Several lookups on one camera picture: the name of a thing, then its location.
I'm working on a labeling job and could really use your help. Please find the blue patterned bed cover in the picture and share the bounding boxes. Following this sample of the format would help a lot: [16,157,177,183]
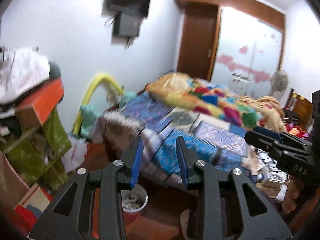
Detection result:
[94,90,251,181]

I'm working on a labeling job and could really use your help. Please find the brown wooden door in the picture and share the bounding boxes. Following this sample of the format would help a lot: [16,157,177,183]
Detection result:
[177,3,220,80]

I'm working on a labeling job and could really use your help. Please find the white cloth pile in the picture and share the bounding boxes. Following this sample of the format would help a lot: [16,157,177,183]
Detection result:
[1,47,50,105]

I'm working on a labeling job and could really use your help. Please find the white box with items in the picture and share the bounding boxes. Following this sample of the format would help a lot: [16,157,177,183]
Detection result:
[228,73,249,95]

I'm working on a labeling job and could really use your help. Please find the wooden chair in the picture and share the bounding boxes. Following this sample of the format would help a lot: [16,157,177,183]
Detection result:
[285,88,312,131]

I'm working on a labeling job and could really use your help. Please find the red trash cup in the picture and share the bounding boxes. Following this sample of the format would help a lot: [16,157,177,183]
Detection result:
[121,184,148,225]

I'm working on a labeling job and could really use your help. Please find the black wall box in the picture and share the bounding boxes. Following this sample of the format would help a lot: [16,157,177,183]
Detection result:
[112,13,143,38]

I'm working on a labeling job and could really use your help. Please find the white standing fan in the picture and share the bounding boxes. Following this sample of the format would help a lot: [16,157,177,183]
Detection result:
[269,69,289,96]

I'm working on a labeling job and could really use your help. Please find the white plastic bag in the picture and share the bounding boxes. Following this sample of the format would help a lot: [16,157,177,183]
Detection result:
[61,137,89,173]

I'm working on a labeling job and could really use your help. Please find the white wardrobe pink hearts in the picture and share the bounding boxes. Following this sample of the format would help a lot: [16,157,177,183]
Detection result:
[210,7,284,99]

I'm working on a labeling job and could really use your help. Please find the pile of cables and papers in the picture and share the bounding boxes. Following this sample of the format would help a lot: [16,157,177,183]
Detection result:
[249,147,291,201]

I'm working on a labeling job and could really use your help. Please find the yellow foam tube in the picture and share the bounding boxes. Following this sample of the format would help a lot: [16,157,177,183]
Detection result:
[72,73,125,136]

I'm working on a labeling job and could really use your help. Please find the green patterned cloth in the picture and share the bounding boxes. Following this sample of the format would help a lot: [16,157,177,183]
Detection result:
[1,109,72,192]

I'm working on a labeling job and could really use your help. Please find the orange cardboard box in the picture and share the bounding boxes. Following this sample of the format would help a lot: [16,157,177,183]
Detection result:
[15,78,64,129]

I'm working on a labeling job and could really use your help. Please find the colourful heart fleece blanket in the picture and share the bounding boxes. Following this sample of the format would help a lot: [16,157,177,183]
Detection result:
[145,73,286,132]

